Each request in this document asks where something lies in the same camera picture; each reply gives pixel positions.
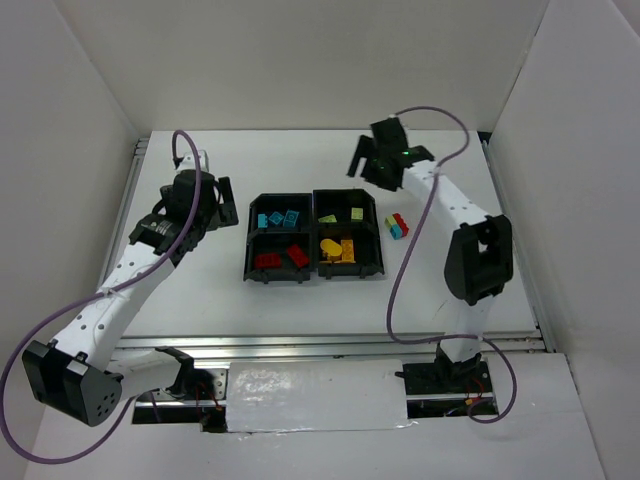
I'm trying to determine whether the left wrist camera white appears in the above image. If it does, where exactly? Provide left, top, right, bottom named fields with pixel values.
left=174, top=150, right=210, bottom=173

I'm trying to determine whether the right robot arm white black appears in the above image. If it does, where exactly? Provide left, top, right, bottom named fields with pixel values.
left=347, top=116, right=514, bottom=381

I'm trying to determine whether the orange flat lego plate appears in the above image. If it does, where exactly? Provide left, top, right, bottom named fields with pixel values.
left=340, top=239, right=355, bottom=264

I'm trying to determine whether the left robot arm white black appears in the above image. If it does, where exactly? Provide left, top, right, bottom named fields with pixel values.
left=22, top=169, right=238, bottom=427

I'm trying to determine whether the yellow rounded lego brick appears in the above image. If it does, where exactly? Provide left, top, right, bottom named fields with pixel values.
left=319, top=238, right=343, bottom=263

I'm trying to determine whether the aluminium frame rail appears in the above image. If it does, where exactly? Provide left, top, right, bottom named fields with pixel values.
left=114, top=332, right=551, bottom=361

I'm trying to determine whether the red flower lego brick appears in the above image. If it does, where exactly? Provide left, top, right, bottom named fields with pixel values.
left=254, top=253, right=282, bottom=270

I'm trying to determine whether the lime lego tile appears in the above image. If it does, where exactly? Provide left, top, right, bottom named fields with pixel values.
left=318, top=214, right=337, bottom=224

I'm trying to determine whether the red teal green lego stack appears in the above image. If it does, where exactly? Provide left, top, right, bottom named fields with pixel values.
left=384, top=213, right=409, bottom=240

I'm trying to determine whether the teal rounded lego brick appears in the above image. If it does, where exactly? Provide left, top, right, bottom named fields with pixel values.
left=282, top=210, right=299, bottom=228

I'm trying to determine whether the white foil covered board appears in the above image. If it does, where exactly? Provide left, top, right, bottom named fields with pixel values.
left=226, top=359, right=409, bottom=433

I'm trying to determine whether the black four compartment tray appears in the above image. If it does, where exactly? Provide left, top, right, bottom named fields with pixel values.
left=243, top=189, right=385, bottom=284

